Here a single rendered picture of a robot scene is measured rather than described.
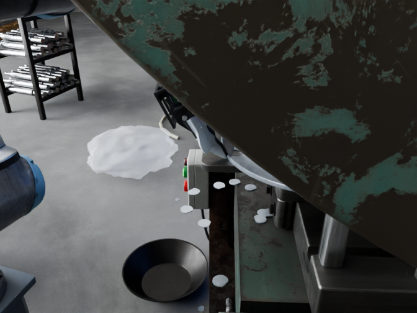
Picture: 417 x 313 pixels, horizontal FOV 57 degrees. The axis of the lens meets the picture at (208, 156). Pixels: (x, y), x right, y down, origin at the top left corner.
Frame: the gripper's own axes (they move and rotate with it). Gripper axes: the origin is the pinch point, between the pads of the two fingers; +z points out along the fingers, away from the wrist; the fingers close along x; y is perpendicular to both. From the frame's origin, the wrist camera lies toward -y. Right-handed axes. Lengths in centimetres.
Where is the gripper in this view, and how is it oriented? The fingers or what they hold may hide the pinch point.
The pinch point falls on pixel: (224, 147)
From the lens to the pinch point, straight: 58.0
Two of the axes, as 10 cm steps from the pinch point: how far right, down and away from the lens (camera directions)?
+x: 9.1, -3.7, -2.1
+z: 4.2, 8.0, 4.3
